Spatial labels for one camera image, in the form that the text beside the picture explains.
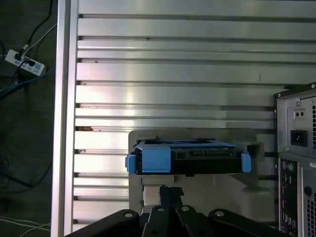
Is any blue network cable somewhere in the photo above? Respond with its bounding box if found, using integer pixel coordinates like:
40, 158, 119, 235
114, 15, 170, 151
0, 67, 56, 100

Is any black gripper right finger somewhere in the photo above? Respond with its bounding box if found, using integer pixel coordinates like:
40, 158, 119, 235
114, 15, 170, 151
162, 187, 296, 237

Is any hard disk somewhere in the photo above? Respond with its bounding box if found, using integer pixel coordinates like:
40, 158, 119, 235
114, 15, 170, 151
125, 139, 252, 176

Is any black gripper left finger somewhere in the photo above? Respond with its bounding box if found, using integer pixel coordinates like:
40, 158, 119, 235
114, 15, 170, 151
64, 187, 176, 237

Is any black floor cable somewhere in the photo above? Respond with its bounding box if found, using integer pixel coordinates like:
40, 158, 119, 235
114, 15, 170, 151
0, 148, 53, 190

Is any black PC case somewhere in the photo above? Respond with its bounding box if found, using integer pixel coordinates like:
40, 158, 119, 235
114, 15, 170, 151
274, 82, 316, 237

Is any white power strip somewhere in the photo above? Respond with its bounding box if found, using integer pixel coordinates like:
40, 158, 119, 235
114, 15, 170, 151
4, 48, 47, 76

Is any grey power cable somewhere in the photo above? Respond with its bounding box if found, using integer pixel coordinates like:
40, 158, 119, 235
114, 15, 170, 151
24, 23, 58, 54

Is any white thin cable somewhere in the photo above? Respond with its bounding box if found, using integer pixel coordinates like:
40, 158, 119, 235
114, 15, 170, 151
0, 215, 52, 235

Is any black power cable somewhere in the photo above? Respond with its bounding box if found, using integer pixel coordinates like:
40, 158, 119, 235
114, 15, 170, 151
22, 0, 54, 50

